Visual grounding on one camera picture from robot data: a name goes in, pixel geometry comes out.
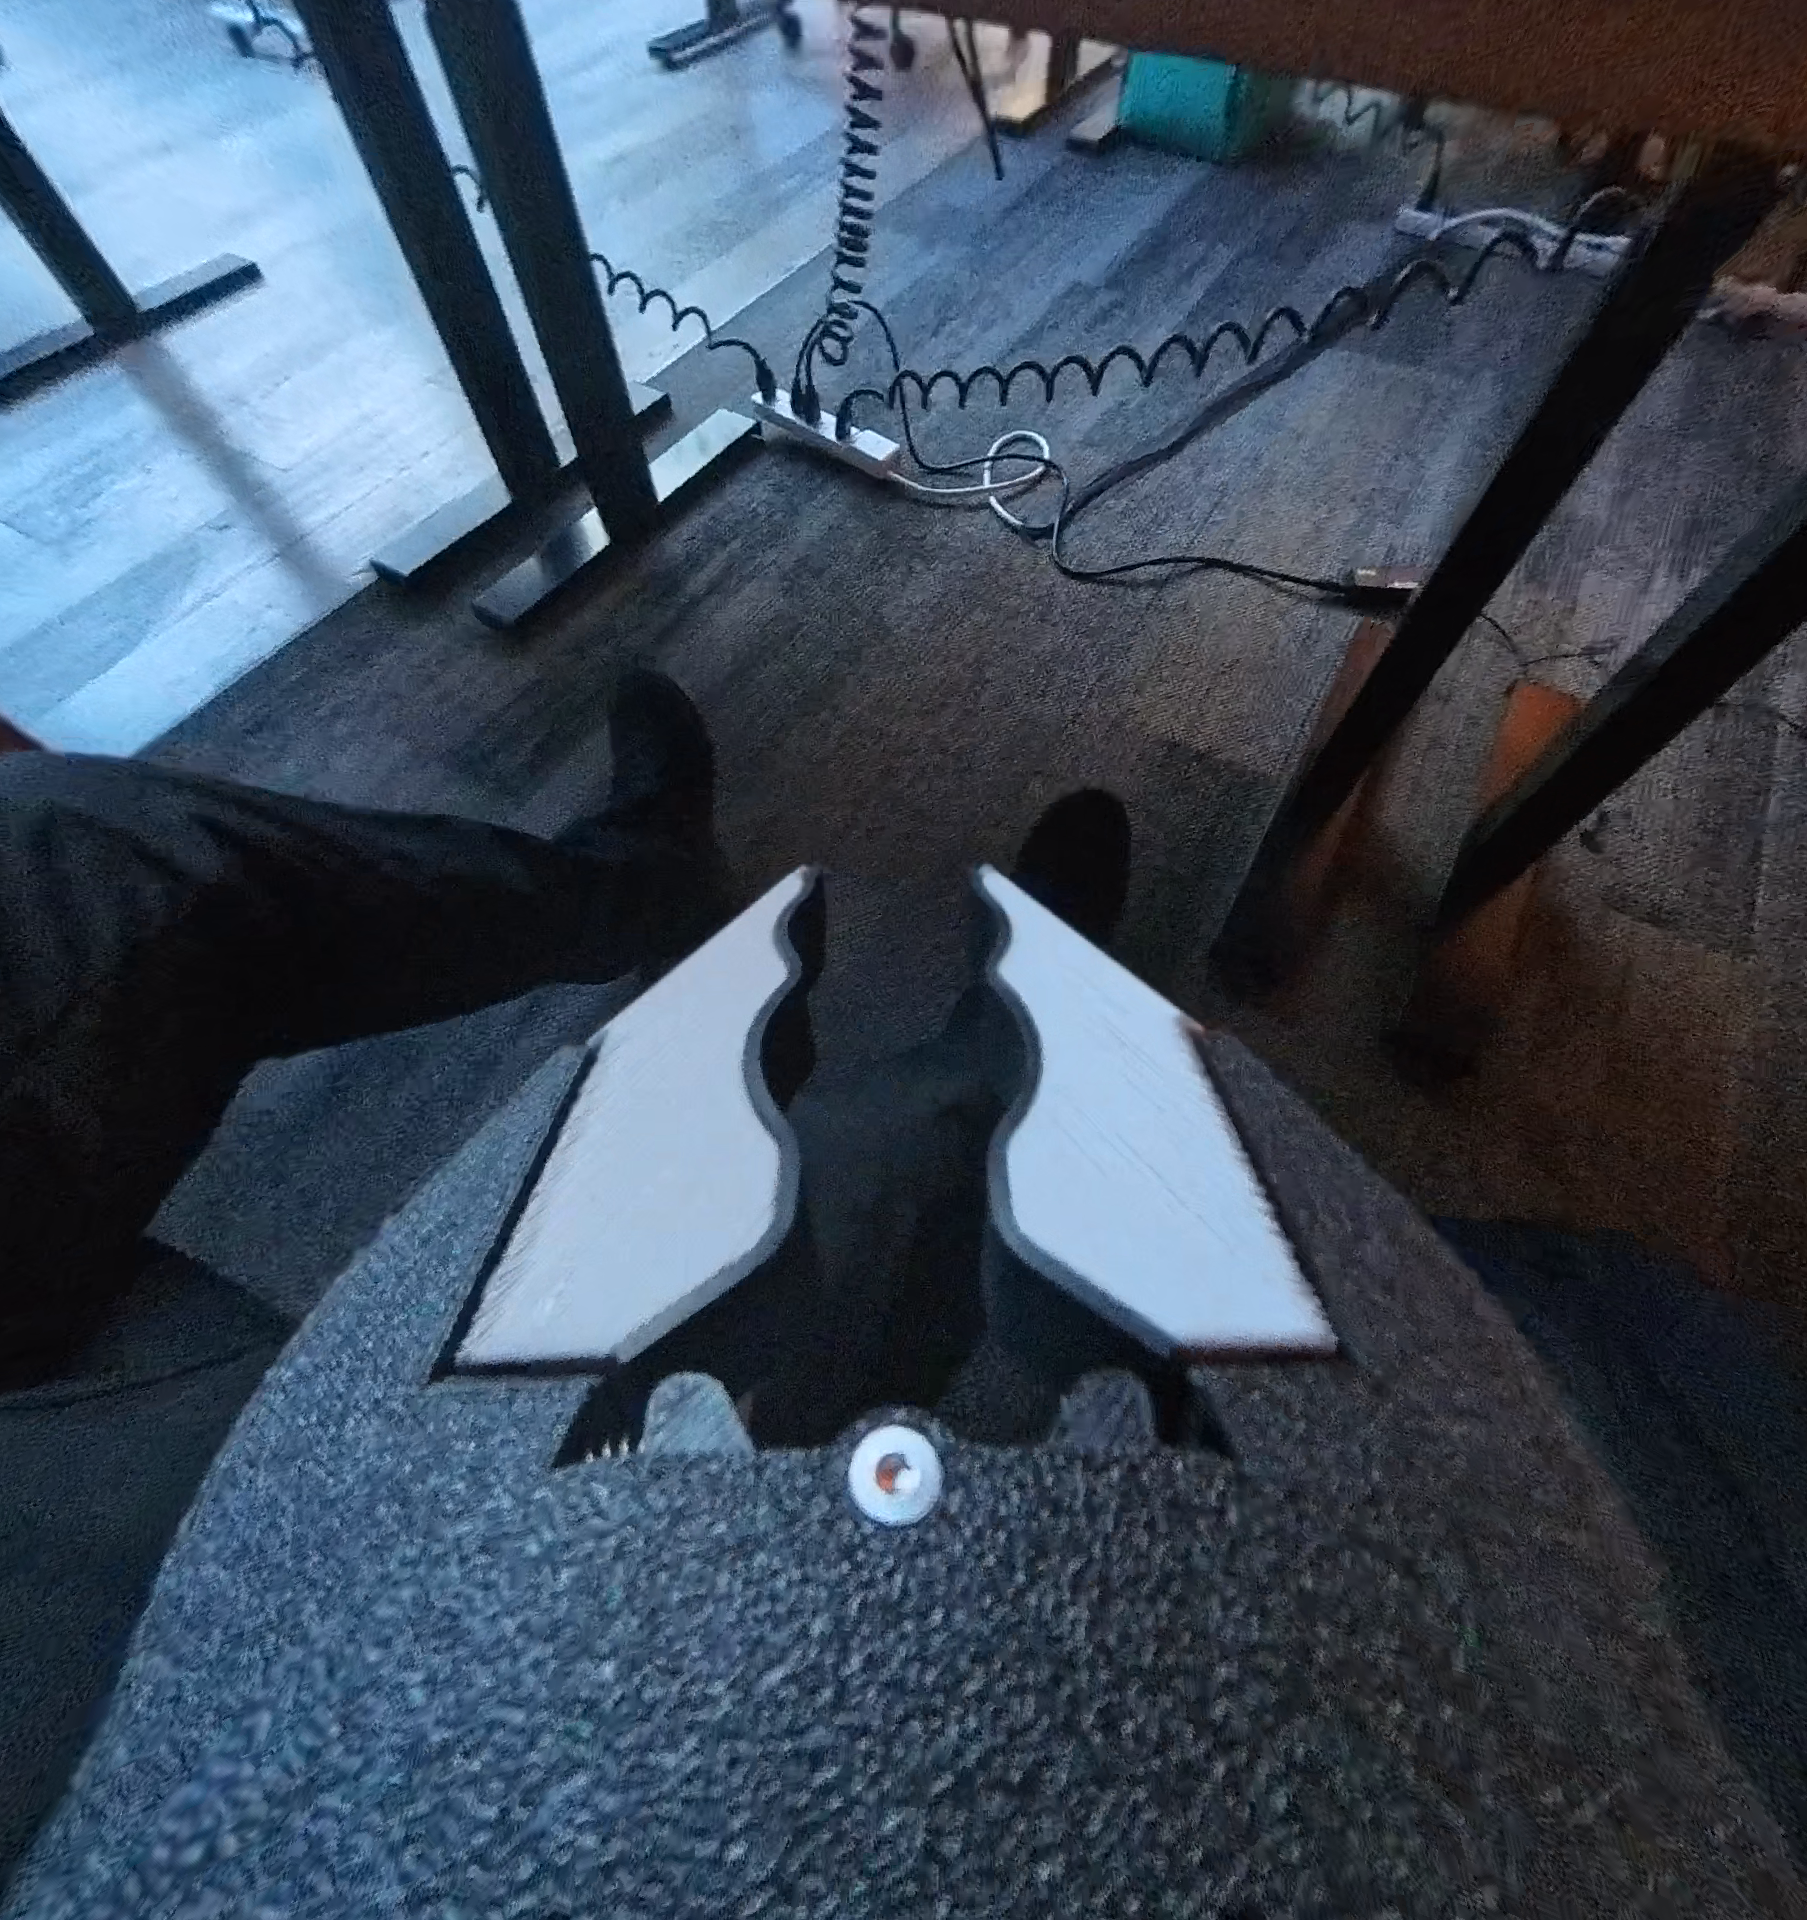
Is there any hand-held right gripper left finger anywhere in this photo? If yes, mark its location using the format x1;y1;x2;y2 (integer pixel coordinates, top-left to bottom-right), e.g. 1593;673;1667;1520
451;862;832;1373

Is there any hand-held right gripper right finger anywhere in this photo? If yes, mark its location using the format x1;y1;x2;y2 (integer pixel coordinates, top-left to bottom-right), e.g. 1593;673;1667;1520
974;862;1342;1362

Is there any black right shoe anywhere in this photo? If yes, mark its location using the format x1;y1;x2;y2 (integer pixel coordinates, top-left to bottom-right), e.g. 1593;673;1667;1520
1013;789;1141;950

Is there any black shoe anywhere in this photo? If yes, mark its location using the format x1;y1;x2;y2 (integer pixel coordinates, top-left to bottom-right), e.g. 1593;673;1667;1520
1013;789;1141;950
601;667;728;900

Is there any black left shoe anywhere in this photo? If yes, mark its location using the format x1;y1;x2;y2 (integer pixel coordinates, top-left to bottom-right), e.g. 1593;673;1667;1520
601;667;728;900

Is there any person's left leg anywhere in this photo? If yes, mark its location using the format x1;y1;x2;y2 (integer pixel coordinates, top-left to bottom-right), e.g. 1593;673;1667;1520
0;750;726;1402

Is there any white power strip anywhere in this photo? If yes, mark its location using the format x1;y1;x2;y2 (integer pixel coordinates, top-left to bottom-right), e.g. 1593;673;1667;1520
752;387;907;485
1391;202;1636;273

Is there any black table leg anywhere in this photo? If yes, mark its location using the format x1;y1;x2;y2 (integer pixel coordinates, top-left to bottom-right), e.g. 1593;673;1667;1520
0;29;264;409
293;0;612;588
425;0;762;631

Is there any teal box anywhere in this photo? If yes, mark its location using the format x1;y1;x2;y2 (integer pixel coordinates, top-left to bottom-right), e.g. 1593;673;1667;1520
1117;49;1303;165

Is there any black adapter cable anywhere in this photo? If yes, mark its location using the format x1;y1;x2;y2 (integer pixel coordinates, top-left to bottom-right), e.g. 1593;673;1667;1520
1046;451;1353;591

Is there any white looped cable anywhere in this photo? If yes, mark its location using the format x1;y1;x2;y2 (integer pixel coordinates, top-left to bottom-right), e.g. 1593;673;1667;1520
894;432;1065;530

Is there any black coiled cable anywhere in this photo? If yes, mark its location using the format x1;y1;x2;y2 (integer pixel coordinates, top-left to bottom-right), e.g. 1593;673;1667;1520
451;162;785;409
842;247;1467;452
796;0;909;420

